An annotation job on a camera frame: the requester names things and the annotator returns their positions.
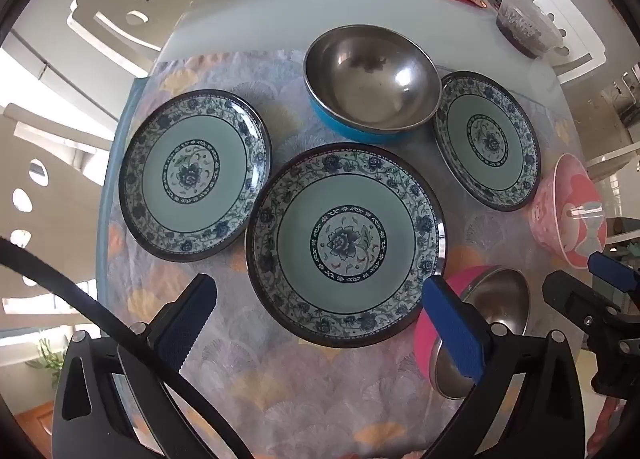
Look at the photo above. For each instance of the green potted plant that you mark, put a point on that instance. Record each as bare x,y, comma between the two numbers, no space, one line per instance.
47,361

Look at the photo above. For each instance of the blue floral ceramic plate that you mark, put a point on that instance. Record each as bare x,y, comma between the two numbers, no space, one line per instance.
345,244
487,139
192,174

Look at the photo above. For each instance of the blue steel bowl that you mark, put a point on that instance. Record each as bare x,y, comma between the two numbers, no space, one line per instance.
370,74

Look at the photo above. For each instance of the scallop patterned table mat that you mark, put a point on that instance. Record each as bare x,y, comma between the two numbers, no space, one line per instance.
280,384

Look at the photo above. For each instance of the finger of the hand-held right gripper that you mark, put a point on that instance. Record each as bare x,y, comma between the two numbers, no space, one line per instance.
615,274
580,301

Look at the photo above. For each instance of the pink patterned bowl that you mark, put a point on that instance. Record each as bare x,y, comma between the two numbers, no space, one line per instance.
570,209

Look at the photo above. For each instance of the pink steel bowl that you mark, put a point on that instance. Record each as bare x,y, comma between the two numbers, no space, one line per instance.
500,299

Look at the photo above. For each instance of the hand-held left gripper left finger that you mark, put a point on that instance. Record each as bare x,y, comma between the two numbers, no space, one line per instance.
187,316

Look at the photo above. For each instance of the clear plastic container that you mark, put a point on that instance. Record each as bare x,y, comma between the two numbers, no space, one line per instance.
525,24

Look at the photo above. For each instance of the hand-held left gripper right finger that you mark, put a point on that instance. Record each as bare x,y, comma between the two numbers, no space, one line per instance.
452,326

